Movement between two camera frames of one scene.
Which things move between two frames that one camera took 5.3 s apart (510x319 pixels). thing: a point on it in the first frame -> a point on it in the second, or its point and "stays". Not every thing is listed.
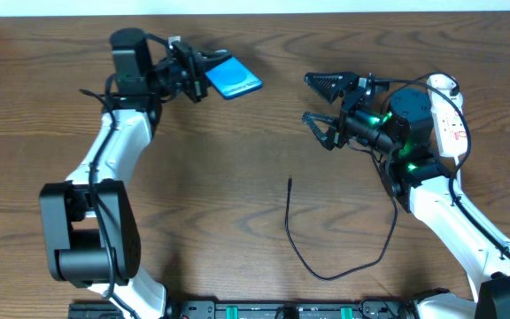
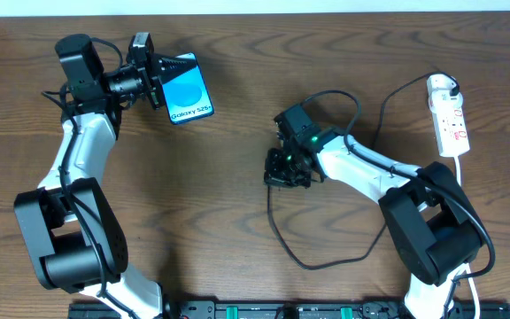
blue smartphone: [233, 78] -> [187, 96]
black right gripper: [343, 113] -> [282, 168]
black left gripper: [191, 77] -> [152, 81]
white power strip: [451, 128] stays
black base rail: [258, 309] stays
